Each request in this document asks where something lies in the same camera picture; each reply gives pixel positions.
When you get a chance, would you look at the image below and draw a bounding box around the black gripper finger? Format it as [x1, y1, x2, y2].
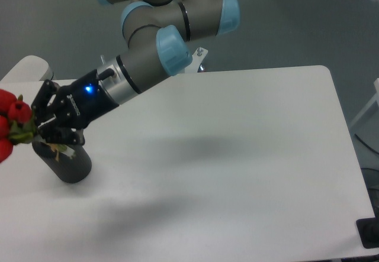
[31, 80, 59, 123]
[37, 117, 85, 145]

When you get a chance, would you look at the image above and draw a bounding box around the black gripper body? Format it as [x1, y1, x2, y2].
[54, 70, 118, 129]

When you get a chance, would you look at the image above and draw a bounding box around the red tulip bouquet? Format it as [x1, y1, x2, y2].
[0, 89, 75, 164]

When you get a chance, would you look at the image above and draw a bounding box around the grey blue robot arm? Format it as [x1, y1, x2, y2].
[32, 0, 240, 145]

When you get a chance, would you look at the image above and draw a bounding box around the black cylindrical vase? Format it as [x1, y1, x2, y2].
[32, 141, 92, 183]

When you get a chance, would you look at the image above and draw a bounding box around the white rounded chair back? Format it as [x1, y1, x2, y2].
[1, 55, 54, 83]

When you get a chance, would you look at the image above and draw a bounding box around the black box at table edge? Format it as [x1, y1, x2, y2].
[356, 218, 378, 249]

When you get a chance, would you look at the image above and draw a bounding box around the white pedestal base frame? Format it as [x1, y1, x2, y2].
[99, 47, 208, 74]

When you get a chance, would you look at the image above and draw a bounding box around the black cable on floor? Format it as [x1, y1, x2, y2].
[354, 134, 379, 151]

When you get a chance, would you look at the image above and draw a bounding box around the white frame at right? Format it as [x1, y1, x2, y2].
[349, 79, 378, 132]

